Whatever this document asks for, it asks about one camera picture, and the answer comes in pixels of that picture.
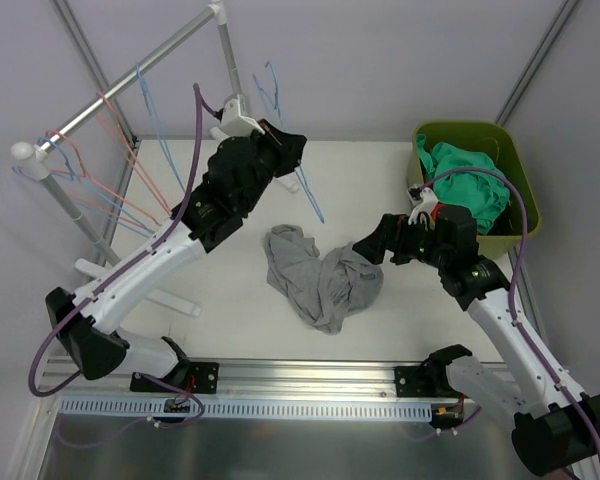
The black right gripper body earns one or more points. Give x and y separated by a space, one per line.
389 234

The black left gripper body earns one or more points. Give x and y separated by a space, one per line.
284 146

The grey tank top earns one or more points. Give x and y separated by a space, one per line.
323 290

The green tank top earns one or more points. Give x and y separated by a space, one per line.
482 194

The light blue wire hanger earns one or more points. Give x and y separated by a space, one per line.
80 195

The black tank top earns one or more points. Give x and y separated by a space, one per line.
508 223

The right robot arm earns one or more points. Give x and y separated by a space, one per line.
552 422

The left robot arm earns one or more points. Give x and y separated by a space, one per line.
88 320

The olive green plastic basket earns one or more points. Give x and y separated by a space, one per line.
496 142

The silver clothes rack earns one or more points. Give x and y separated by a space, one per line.
33 156

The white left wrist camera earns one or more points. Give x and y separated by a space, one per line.
235 121

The aluminium rail with cable duct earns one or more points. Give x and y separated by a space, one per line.
252 389

